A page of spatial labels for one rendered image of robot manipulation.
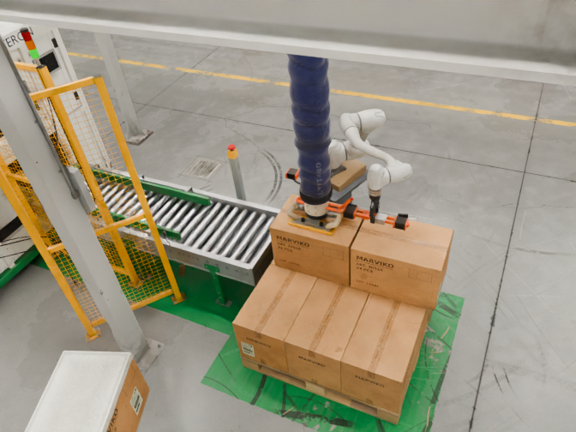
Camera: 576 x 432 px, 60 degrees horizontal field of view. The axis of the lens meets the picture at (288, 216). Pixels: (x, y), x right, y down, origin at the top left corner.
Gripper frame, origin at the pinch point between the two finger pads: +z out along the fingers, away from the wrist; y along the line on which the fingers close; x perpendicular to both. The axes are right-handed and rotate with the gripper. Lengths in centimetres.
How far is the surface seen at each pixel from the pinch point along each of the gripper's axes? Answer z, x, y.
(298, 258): 38, -49, 22
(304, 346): 53, -20, 80
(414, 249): 13.0, 30.3, 8.1
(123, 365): 5, -91, 156
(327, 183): -22.4, -32.2, 3.0
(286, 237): 19, -57, 22
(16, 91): -123, -152, 102
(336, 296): 53, -16, 33
